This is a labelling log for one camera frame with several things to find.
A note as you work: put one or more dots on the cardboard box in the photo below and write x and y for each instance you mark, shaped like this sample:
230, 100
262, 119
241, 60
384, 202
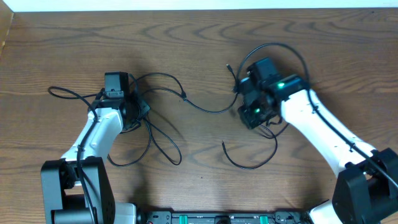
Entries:
6, 17

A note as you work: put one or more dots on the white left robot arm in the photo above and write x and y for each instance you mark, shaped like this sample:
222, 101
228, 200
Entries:
76, 188

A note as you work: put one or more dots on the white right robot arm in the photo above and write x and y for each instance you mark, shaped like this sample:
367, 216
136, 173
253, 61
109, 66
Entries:
366, 186

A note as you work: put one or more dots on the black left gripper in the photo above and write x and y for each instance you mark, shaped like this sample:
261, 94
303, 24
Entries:
140, 109

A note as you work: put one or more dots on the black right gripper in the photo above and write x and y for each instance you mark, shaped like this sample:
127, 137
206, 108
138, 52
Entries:
250, 122

